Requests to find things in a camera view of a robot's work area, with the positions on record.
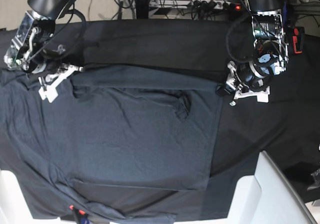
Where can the dark grey T-shirt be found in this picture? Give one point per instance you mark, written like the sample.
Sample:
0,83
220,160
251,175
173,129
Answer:
123,144

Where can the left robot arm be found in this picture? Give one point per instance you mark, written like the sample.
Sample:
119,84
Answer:
270,49

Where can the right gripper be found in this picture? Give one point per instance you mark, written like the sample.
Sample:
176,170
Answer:
49,71

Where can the blue clamp at bottom edge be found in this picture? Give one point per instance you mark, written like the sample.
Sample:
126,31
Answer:
79,216

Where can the red and black clamp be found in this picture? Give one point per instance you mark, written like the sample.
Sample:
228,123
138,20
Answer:
298,39

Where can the black monitor stand pole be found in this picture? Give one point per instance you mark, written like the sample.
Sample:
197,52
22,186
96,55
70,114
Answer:
142,9

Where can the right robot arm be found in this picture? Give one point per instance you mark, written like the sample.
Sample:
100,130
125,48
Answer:
28,49

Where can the white chair left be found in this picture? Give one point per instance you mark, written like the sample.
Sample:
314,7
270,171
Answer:
13,207

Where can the black table cloth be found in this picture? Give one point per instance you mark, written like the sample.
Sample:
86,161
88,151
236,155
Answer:
287,127

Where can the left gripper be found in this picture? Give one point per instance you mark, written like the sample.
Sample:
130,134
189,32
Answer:
245,76

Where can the white power strip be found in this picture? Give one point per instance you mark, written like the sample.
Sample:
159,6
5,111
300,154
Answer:
184,3

